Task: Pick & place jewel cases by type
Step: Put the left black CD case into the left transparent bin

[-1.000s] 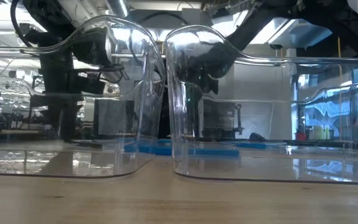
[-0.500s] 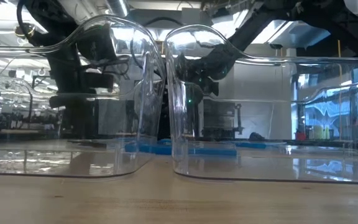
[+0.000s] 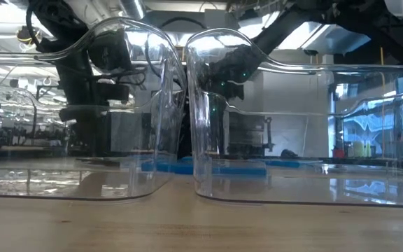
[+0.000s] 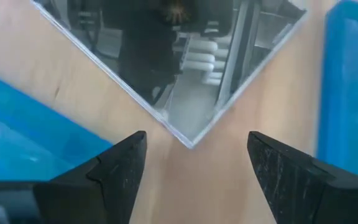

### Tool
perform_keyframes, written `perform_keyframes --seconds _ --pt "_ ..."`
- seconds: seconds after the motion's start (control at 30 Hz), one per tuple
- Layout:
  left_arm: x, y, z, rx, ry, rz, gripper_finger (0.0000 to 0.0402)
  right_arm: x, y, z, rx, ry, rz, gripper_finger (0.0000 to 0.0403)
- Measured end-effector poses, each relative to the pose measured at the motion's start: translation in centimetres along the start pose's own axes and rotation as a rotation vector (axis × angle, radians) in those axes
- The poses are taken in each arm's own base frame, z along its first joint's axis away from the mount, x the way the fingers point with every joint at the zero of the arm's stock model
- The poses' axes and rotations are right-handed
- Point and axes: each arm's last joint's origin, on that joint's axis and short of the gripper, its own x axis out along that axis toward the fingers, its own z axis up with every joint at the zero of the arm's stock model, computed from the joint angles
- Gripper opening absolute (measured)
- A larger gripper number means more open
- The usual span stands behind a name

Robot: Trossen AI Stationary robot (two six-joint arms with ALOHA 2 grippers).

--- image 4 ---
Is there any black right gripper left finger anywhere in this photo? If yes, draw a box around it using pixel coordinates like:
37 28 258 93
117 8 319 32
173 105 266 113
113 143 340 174
0 130 148 224

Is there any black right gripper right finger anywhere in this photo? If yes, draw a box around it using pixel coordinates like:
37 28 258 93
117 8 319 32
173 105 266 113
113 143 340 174
247 131 358 224

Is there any blue jewel case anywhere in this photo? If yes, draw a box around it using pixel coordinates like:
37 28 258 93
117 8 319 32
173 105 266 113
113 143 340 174
0 70 114 183
317 0 358 183

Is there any clear black jewel case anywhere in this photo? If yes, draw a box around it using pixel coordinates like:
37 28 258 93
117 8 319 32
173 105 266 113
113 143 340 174
31 0 307 149

